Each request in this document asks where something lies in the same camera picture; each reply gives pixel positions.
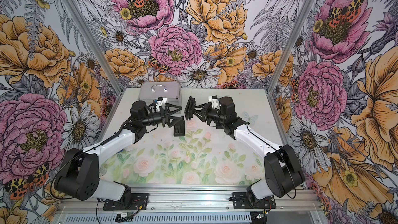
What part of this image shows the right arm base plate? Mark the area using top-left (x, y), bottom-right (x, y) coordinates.
top-left (229, 192), bottom-right (277, 211)

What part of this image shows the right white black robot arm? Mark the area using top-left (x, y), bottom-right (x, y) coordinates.
top-left (184, 96), bottom-right (305, 207)

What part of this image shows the right aluminium corner post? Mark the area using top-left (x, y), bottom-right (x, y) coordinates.
top-left (266, 0), bottom-right (316, 95)

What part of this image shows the silver aluminium case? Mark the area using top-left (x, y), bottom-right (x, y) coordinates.
top-left (137, 82), bottom-right (181, 105)

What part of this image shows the black phone stand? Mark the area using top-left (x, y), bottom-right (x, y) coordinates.
top-left (173, 116), bottom-right (185, 137)
top-left (184, 96), bottom-right (196, 120)

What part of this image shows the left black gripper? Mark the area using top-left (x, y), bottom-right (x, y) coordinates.
top-left (142, 102), bottom-right (183, 128)

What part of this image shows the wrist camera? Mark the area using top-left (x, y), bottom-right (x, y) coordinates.
top-left (154, 97), bottom-right (167, 112)
top-left (208, 95), bottom-right (220, 109)

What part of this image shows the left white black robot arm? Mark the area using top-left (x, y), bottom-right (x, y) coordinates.
top-left (53, 98), bottom-right (185, 209)

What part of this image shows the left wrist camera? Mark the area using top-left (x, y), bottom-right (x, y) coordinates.
top-left (154, 97), bottom-right (167, 112)

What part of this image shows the aluminium front rail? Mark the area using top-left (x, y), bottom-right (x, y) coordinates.
top-left (55, 184), bottom-right (323, 220)

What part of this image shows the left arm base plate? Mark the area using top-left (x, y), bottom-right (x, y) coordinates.
top-left (103, 193), bottom-right (149, 211)

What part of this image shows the left aluminium corner post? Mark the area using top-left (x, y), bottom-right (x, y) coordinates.
top-left (61, 0), bottom-right (124, 96)

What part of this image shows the aluminium corner post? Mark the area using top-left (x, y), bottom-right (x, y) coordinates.
top-left (61, 0), bottom-right (124, 96)
top-left (266, 0), bottom-right (316, 95)

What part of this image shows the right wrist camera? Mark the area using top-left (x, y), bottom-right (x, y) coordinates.
top-left (208, 95), bottom-right (220, 109)

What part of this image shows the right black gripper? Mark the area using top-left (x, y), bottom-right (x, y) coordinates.
top-left (191, 102), bottom-right (227, 125)

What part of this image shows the small circuit board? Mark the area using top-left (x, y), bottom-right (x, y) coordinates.
top-left (115, 212), bottom-right (135, 223)

